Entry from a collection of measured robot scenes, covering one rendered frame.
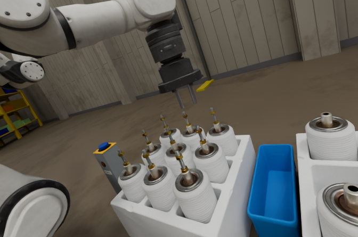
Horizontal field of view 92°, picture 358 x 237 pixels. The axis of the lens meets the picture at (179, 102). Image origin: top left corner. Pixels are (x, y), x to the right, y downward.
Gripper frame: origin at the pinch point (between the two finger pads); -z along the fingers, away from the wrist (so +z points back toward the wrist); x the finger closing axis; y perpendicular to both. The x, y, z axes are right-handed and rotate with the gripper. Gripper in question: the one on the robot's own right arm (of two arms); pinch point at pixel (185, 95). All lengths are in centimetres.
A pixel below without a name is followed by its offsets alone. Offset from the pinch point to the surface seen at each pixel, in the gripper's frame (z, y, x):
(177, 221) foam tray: -25.7, -12.9, -13.4
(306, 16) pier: 0, 126, 145
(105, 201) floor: -44, 31, -57
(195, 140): -20.4, 11.7, -2.0
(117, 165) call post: -20.3, 16.1, -34.5
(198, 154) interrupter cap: -18.3, -0.8, -2.5
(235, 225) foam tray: -32.7, -13.6, -0.5
